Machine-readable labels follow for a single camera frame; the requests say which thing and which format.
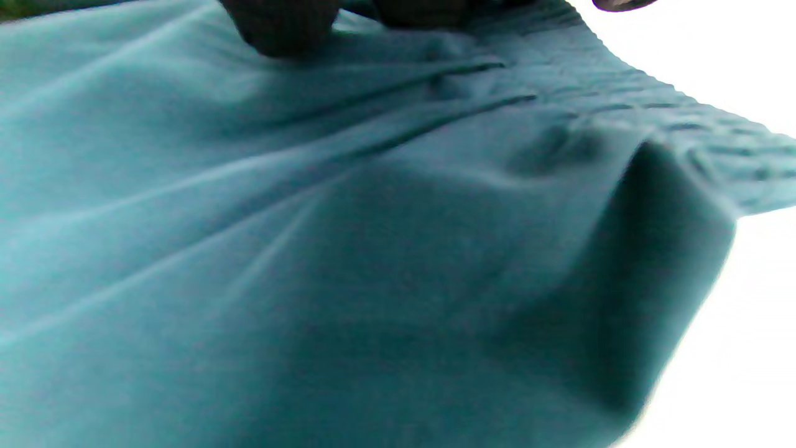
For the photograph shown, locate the dark teal shorts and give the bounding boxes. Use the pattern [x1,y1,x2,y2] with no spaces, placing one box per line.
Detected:
[0,0,796,448]

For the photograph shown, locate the person's right hand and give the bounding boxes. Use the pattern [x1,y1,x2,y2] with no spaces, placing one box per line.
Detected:
[216,0,661,58]

